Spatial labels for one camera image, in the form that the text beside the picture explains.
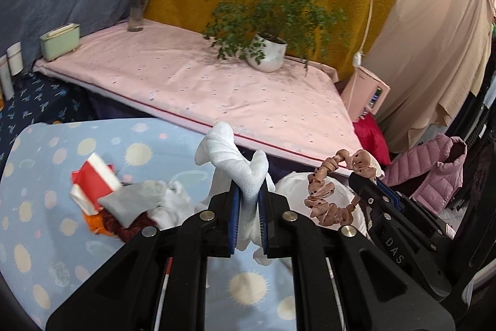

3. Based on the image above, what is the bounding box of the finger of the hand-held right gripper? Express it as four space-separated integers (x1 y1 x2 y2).
348 172 390 223
374 178 415 215

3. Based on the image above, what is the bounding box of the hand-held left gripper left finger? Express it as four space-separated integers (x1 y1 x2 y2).
46 186 243 331

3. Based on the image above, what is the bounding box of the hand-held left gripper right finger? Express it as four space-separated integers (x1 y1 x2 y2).
259 184 456 331

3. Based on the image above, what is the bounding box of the pink dotted scrunchie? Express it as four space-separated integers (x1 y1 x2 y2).
304 150 378 227

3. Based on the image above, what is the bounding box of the trash bin with white liner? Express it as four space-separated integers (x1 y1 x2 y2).
273 171 370 239

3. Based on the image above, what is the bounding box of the white knitted cloth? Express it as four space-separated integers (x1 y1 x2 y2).
195 121 277 266

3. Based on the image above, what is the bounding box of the red white striped paper cup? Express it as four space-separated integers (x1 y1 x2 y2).
70 153 125 215

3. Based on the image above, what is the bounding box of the pink down jacket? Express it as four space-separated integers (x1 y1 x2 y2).
382 133 467 215

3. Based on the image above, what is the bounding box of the red cloth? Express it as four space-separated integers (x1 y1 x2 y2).
352 116 392 167

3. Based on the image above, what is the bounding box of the pink appliance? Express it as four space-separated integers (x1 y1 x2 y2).
341 66 391 122

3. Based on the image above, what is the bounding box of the grey cloth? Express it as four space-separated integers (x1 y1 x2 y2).
97 180 171 229

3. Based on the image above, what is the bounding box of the dark red fuzzy item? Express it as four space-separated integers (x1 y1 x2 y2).
103 209 156 242

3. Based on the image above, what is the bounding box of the pink bed sheet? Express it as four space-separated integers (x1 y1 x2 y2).
33 19 384 177

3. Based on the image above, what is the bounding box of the beige hanging cloth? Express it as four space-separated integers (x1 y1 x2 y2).
362 0 494 153

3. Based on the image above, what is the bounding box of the potted green plant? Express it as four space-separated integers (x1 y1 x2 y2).
182 0 349 78

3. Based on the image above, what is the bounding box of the navy printed cloth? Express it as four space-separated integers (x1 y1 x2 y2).
0 71 97 169

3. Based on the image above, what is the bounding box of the green tissue box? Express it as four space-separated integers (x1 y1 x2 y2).
39 22 81 61

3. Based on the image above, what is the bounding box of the white tube bottle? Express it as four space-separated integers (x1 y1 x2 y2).
0 55 15 101

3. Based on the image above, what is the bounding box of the white jar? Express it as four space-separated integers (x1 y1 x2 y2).
7 42 24 76

